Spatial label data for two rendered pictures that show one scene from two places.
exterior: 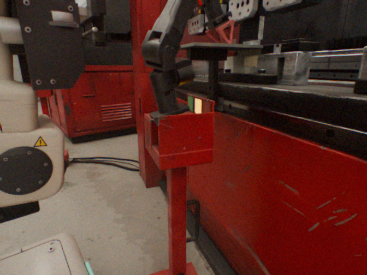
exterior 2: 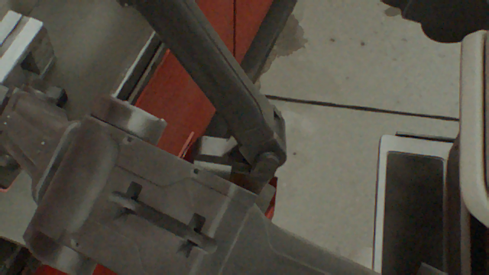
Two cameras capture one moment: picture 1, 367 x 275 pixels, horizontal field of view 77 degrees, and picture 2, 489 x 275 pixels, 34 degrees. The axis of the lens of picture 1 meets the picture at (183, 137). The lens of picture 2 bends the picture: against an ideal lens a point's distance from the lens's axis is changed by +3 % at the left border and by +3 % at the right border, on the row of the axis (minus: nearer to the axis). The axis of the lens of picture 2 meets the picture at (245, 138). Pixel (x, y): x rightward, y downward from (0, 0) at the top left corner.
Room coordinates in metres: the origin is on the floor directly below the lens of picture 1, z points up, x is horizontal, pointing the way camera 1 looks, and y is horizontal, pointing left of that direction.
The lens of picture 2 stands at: (1.04, 0.44, 1.96)
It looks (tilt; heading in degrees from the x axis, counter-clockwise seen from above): 60 degrees down; 224
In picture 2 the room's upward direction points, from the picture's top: 2 degrees clockwise
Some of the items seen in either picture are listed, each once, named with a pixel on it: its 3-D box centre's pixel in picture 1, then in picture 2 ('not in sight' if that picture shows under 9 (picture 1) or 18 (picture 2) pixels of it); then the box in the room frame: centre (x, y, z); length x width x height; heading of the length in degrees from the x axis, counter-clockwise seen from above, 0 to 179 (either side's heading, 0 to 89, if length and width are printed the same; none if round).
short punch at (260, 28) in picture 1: (252, 33); not in sight; (0.94, -0.26, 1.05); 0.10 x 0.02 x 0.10; 22
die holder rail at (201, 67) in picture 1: (191, 68); not in sight; (1.45, -0.05, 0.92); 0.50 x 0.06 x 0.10; 22
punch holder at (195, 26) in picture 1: (201, 16); not in sight; (1.33, -0.09, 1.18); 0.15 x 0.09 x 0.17; 22
